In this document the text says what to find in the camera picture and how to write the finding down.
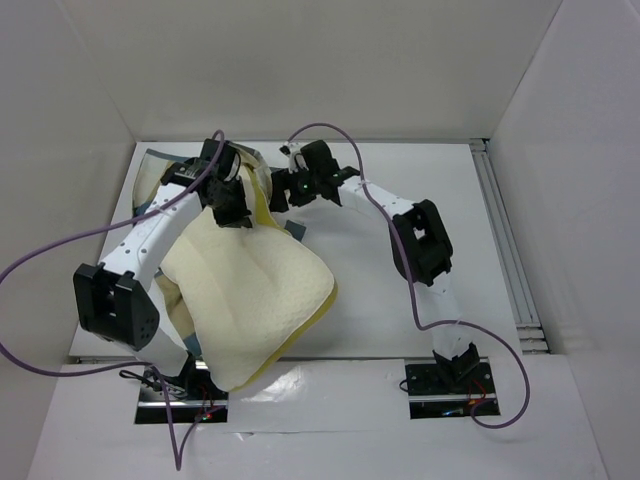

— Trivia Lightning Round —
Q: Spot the cream and yellow pillow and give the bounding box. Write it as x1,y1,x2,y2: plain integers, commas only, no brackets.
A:
158,151,338,392

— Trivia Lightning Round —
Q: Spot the blue beige patchwork pillowcase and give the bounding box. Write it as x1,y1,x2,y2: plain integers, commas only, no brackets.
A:
130,143,309,357

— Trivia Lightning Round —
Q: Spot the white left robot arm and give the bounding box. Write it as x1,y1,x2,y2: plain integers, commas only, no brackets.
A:
73,138,252,399

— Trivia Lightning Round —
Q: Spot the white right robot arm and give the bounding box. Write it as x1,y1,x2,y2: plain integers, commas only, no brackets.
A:
270,140,480,392

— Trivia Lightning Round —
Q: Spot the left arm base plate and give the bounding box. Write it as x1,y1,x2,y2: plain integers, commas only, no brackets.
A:
118,368,228,425

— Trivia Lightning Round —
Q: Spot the aluminium rail front edge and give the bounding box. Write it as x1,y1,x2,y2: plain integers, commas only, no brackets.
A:
68,355,435,365

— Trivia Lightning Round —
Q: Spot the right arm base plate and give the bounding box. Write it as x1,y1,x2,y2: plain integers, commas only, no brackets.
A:
399,359,500,420

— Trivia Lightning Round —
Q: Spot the aluminium rail right side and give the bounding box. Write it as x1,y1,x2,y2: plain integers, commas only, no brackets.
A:
469,139,551,355

